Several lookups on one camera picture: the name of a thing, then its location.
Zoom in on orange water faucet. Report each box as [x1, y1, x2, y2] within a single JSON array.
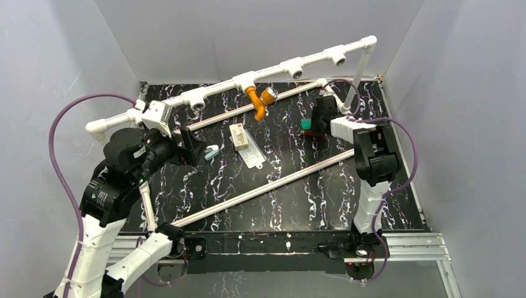
[[244, 86, 278, 122]]

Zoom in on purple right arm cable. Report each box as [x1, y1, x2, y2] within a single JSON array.
[[323, 79, 419, 284]]

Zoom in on brown water faucet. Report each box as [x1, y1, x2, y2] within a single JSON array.
[[300, 130, 328, 140]]

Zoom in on clear plastic bag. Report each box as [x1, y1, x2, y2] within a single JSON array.
[[238, 131, 267, 169]]

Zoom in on light blue tape roll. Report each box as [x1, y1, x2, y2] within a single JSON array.
[[204, 145, 220, 161]]

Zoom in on white PVC pipe frame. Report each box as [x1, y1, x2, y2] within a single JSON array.
[[85, 35, 381, 228]]

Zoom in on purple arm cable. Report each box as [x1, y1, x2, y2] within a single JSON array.
[[48, 93, 138, 298], [323, 79, 419, 284]]

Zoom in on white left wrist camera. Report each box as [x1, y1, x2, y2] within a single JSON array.
[[141, 101, 172, 138]]

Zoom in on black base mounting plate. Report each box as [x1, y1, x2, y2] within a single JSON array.
[[158, 230, 377, 281]]

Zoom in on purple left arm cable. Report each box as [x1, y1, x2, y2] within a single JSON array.
[[48, 93, 138, 298]]

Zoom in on aluminium rail frame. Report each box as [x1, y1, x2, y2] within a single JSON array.
[[107, 232, 462, 298]]

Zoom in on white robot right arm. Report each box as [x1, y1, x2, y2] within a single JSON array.
[[310, 96, 401, 257]]

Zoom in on small cardboard box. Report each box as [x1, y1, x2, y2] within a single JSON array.
[[229, 124, 249, 151]]

